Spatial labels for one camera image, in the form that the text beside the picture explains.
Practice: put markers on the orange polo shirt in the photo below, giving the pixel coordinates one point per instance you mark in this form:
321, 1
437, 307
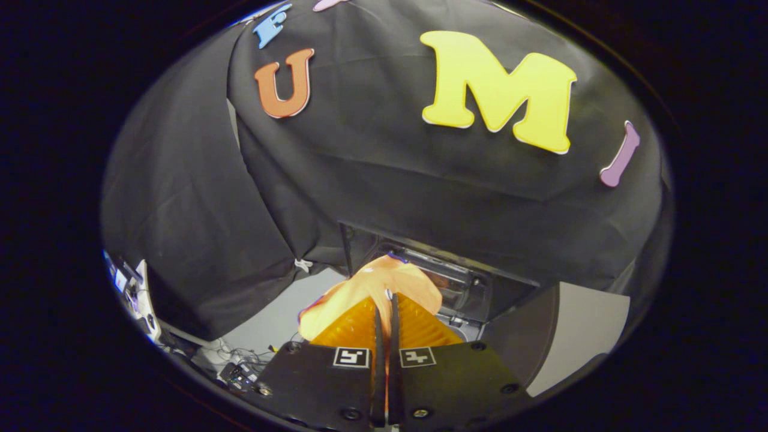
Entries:
384, 279

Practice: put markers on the white and blue equipment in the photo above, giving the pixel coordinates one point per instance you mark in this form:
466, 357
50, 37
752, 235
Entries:
144, 294

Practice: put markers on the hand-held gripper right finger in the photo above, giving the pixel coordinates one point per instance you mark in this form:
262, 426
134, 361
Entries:
395, 339

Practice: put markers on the black backdrop cloth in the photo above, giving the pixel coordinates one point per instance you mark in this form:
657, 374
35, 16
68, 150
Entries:
390, 180

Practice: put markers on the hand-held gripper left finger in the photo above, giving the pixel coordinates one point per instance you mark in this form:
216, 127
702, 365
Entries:
378, 339

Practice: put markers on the beige cabinet with dark frame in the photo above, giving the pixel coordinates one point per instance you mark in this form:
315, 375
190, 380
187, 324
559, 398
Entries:
582, 330

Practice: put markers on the grey washing machine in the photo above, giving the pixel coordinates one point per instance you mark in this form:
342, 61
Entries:
465, 331

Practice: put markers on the small black electronic device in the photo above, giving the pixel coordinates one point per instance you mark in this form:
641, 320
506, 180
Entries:
240, 377

